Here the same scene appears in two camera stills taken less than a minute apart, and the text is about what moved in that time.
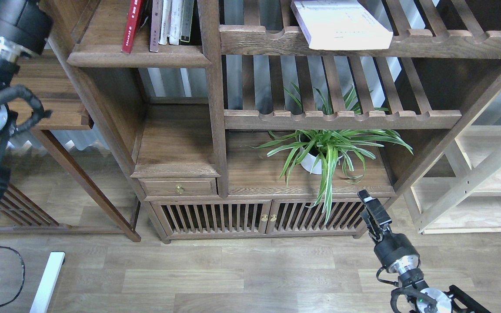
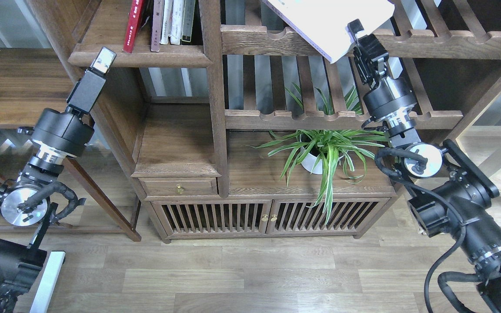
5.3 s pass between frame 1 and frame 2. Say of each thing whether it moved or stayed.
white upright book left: stayed
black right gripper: moved
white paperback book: moved
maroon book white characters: stayed
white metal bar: stayed
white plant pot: stayed
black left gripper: moved
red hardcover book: stayed
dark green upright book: stayed
